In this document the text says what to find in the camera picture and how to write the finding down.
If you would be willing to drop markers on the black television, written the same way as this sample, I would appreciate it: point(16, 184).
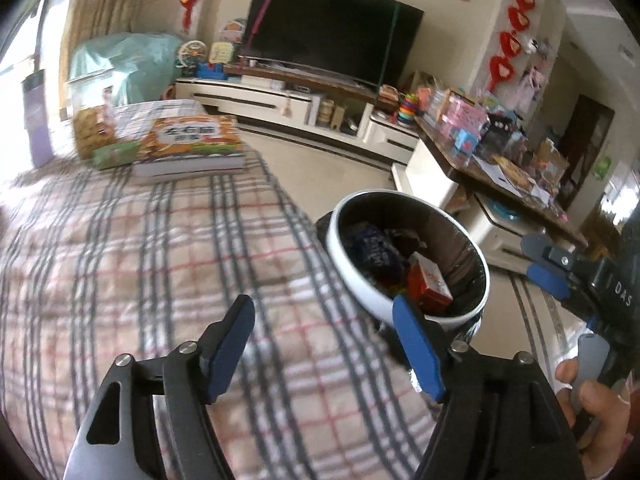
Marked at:
point(330, 30)

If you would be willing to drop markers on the white round bin black liner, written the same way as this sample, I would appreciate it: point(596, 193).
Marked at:
point(350, 280)

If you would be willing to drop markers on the beige curtain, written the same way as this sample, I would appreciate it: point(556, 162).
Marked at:
point(100, 0)

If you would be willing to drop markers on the dark blue bag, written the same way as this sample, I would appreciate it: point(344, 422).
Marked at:
point(375, 247)

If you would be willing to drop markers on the white television cabinet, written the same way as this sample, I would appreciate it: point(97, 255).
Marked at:
point(260, 100)

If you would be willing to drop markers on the blue toy block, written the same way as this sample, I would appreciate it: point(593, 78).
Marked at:
point(210, 71)

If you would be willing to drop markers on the round colourful sign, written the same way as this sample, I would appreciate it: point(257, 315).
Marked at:
point(232, 31)

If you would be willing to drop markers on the small blue box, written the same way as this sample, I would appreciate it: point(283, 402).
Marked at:
point(466, 140)

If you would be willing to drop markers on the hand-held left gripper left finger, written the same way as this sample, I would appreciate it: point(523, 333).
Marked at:
point(227, 345)

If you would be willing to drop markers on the green box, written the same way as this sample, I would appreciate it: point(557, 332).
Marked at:
point(117, 155)

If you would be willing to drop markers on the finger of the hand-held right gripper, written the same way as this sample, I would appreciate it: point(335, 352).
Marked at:
point(542, 250)
point(550, 282)

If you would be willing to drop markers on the clear cookie jar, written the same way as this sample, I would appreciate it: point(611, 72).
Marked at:
point(92, 125)

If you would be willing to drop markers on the teal covered armchair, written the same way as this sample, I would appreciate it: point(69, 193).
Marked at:
point(130, 65)

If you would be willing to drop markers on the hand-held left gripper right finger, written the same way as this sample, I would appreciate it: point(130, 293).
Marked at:
point(417, 345)

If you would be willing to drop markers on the person's right hand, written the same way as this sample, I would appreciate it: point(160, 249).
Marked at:
point(602, 410)

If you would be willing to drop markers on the purple drinking bottle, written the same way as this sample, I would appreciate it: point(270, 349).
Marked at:
point(37, 125)

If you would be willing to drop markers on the cream toy board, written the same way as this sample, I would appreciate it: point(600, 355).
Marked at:
point(221, 53)

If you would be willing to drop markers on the white side table dark top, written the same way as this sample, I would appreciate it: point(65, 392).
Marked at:
point(500, 220)

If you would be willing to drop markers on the orange snack box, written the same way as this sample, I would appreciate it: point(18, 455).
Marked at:
point(192, 145)

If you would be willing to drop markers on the red and white box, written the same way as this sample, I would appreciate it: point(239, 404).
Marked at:
point(430, 282)

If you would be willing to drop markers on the pink toy box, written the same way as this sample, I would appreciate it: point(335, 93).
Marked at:
point(465, 112)

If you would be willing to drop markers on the ferris wheel toy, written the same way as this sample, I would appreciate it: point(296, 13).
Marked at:
point(191, 54)

